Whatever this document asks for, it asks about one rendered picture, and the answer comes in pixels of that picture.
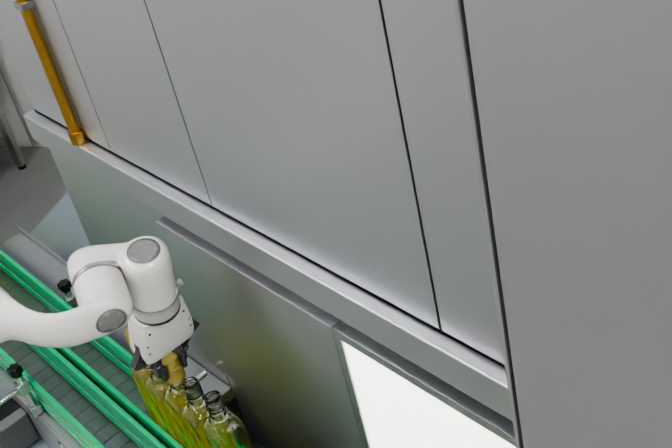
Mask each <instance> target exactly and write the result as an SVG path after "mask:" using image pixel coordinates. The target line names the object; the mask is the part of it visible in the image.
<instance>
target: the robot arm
mask: <svg viewBox="0 0 672 448"><path fill-rule="evenodd" d="M67 270H68V274H69V278H70V281H71V284H72V288H73V291H74V294H75V297H76V301H77V304H78V307H77V308H74V309H71V310H68V311H64V312H60V313H41V312H36V311H33V310H30V309H28V308H26V307H24V306H23V305H21V304H20V303H18V302H17V301H16V300H14V299H13V298H12V297H11V296H10V295H9V294H8V293H7V292H6V291H5V290H4V289H3V288H1V287H0V343H2V342H6V341H10V340H16V341H21V342H24V343H27V344H31V345H36V346H42V347H54V348H65V347H73V346H77V345H81V344H84V343H87V342H89V341H92V340H95V339H98V338H101V337H103V336H106V335H108V334H111V333H113V332H115V331H117V330H118V329H120V328H121V327H123V326H124V325H125V324H126V323H127V322H128V333H129V340H130V345H131V349H132V350H133V352H134V356H133V359H132V362H131V365H130V367H131V368H132V369H133V370H134V371H138V370H142V369H143V368H146V369H152V372H153V374H154V376H155V377H156V378H157V379H159V378H161V379H162V380H163V381H164V382H165V383H166V382H167V381H168V375H167V371H166V367H165V366H164V365H163V364H162V358H163V357H164V356H165V355H167V354H168V353H170V352H171V351H172V352H175V353H177V354H178V356H179V359H180V361H181V364H182V366H183V367H184V368H186V367H187V366H188V363H187V358H188V356H187V352H186V351H187V350H188V348H189V346H188V343H189V341H190V339H191V337H192V335H193V333H194V331H195V330H196V329H197V328H198V326H199V324H200V323H199V322H198V321H197V320H195V319H194V318H192V317H191V314H190V311H189V309H188V307H187V305H186V303H185V301H184V299H183V297H182V296H181V294H180V293H179V290H180V287H182V286H183V285H184V284H183V282H182V280H181V279H177V280H176V279H175V274H174V269H173V264H172V260H171V255H170V251H169V248H168V246H167V245H166V243H165V242H164V241H162V240H161V239H159V238H157V237H154V236H140V237H137V238H134V239H133V240H131V241H129V242H125V243H116V244H101V245H92V246H87V247H83V248H81V249H78V250H76V251H75V252H74V253H73V254H72V255H71V256H70V257H69V259H68V262H67Z"/></svg>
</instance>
